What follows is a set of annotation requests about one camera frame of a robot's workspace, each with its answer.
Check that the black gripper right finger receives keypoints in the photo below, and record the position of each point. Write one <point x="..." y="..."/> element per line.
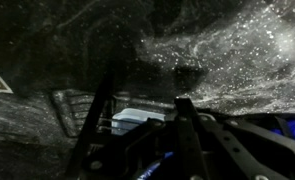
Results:
<point x="206" y="151"/>

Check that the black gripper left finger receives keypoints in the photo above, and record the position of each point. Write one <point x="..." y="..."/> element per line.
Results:
<point x="89" y="128"/>

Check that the blue rectangular container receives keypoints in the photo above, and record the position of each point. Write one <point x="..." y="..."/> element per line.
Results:
<point x="151" y="137"/>

